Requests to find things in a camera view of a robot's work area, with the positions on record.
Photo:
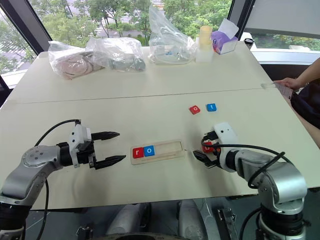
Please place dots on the pale yellow plastic cup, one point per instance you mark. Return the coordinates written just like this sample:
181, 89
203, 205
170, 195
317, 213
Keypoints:
205, 35

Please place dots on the blue letter t block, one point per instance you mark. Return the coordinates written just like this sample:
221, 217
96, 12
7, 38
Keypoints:
212, 107

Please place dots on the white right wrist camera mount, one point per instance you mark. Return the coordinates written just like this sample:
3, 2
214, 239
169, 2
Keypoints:
226, 133

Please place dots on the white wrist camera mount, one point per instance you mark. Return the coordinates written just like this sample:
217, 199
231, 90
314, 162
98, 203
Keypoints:
226, 133
79, 136

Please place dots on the wooden letter tray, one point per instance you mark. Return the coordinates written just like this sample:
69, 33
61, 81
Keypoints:
167, 151

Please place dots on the purple tissue box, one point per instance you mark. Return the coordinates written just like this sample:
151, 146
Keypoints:
225, 41

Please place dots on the red letter o block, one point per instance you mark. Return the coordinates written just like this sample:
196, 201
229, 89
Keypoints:
194, 109

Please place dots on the red letter b block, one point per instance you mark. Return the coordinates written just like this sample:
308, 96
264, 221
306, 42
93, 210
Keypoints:
208, 149

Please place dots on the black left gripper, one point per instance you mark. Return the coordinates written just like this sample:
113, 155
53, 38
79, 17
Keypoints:
86, 153

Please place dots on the person's bare hand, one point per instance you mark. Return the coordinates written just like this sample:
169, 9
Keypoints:
290, 83

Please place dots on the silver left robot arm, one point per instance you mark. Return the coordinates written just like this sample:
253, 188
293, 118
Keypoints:
30, 170

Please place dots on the blue letter o block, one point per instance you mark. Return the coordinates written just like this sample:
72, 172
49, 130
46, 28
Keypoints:
149, 151

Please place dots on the person's bare forearm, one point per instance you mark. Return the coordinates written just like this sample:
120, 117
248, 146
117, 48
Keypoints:
310, 72

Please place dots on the white roller blind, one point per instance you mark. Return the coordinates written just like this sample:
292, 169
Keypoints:
282, 17

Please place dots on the plastic bag with grey item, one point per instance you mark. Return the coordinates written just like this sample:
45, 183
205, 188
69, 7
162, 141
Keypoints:
120, 56

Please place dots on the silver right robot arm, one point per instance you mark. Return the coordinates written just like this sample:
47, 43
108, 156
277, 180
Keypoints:
275, 175

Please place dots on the red letter r block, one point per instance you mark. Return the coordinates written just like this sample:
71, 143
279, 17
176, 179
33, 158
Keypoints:
138, 153

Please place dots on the black window frame pillar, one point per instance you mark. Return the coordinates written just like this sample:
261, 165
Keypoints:
27, 27
240, 17

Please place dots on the white paper card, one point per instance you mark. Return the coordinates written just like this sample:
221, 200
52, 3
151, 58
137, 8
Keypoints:
283, 90

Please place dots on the person's dark clothed body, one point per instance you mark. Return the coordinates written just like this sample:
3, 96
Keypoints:
308, 105

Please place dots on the small metal bracket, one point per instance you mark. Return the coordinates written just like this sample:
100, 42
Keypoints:
85, 232

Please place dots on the black lidded cup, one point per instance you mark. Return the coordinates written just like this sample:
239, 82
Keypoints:
249, 42

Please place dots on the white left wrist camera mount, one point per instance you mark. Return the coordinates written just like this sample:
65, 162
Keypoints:
79, 136

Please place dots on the metal bracket with screws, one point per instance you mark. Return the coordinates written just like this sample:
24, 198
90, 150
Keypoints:
227, 222

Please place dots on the plastic bag with pink cloth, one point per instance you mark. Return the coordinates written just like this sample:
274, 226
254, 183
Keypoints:
72, 63

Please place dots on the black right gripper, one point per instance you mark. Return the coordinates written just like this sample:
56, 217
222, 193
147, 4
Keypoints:
214, 160

